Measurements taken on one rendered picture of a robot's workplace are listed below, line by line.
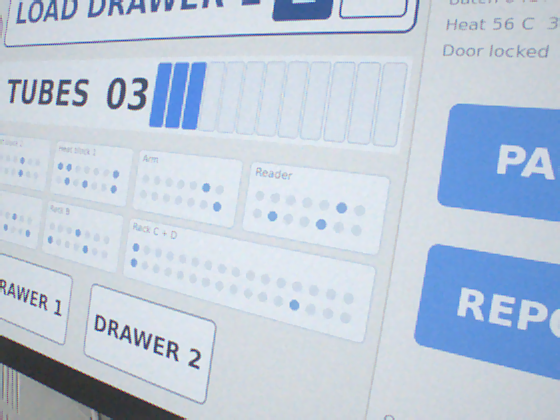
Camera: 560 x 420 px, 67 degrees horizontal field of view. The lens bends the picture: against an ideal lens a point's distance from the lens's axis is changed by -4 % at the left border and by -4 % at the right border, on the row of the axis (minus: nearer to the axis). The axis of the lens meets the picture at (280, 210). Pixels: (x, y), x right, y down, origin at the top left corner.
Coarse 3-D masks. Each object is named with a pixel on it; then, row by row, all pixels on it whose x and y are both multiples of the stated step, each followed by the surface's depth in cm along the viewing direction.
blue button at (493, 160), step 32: (448, 128) 18; (480, 128) 18; (512, 128) 17; (544, 128) 17; (448, 160) 18; (480, 160) 18; (512, 160) 17; (544, 160) 17; (448, 192) 18; (480, 192) 18; (512, 192) 17; (544, 192) 17
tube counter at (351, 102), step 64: (128, 64) 26; (192, 64) 24; (256, 64) 22; (320, 64) 21; (384, 64) 20; (128, 128) 26; (192, 128) 24; (256, 128) 22; (320, 128) 21; (384, 128) 19
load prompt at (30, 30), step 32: (32, 0) 30; (64, 0) 29; (96, 0) 28; (128, 0) 26; (160, 0) 25; (192, 0) 24; (224, 0) 23; (256, 0) 23; (288, 0) 22; (320, 0) 21; (352, 0) 20; (384, 0) 20; (416, 0) 19; (32, 32) 30; (64, 32) 29; (96, 32) 27; (128, 32) 26; (160, 32) 25; (192, 32) 24; (224, 32) 23; (256, 32) 22; (288, 32) 22; (320, 32) 21; (352, 32) 20; (384, 32) 20
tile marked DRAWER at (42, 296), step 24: (0, 264) 30; (24, 264) 29; (0, 288) 30; (24, 288) 29; (48, 288) 28; (72, 288) 27; (0, 312) 30; (24, 312) 29; (48, 312) 28; (48, 336) 28
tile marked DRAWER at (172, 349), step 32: (96, 288) 26; (96, 320) 26; (128, 320) 25; (160, 320) 24; (192, 320) 23; (96, 352) 26; (128, 352) 25; (160, 352) 24; (192, 352) 23; (160, 384) 24; (192, 384) 23
